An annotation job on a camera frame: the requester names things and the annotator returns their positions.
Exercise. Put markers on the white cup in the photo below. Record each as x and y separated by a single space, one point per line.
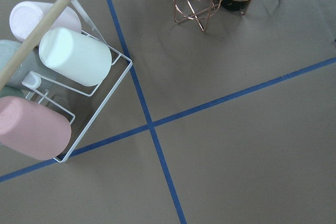
80 58

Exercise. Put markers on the grey cup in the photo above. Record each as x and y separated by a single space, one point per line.
31 63

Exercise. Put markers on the rose pink cup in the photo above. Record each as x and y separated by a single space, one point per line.
33 129

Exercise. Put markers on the light pink cup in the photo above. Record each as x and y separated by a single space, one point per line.
25 16

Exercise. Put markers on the white wire cup rack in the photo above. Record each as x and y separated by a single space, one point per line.
82 104

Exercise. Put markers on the wooden rack handle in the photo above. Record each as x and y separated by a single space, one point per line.
32 40

